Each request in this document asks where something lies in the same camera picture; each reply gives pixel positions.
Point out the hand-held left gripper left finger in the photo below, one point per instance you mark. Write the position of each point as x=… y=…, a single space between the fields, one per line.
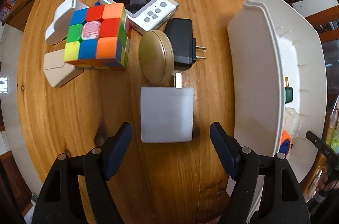
x=119 y=151

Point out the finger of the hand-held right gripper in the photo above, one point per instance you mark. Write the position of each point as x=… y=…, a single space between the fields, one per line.
x=321 y=146

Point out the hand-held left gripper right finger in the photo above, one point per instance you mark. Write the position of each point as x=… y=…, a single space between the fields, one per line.
x=224 y=151

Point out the orange round case with carabiner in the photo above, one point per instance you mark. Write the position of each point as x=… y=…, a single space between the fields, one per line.
x=285 y=143

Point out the pale pink case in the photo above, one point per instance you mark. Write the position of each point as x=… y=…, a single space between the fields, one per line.
x=292 y=122

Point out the white plug charger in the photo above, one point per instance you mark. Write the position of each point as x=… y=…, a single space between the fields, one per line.
x=166 y=115

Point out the green bottle with gold cap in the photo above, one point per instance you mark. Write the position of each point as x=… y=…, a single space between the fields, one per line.
x=288 y=94

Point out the white plastic tray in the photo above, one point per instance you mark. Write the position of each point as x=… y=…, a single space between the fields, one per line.
x=254 y=67

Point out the colourful puzzle cube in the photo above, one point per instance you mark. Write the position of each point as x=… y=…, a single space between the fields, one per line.
x=98 y=36

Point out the person's right hand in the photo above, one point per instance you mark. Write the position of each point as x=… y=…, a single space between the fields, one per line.
x=321 y=183

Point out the gold round compact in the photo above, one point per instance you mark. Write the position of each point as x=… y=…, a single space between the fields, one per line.
x=155 y=57

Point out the beige angular plastic holder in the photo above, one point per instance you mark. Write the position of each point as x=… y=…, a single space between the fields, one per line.
x=58 y=70

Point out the black plug charger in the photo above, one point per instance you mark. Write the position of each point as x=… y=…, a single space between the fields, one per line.
x=181 y=41

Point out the wooden glass cabinet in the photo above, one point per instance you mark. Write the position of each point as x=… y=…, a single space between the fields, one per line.
x=315 y=19

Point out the white angular plastic holder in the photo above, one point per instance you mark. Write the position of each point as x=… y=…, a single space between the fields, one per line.
x=62 y=20

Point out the red printed tin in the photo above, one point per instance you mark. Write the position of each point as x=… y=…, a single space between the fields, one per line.
x=8 y=5

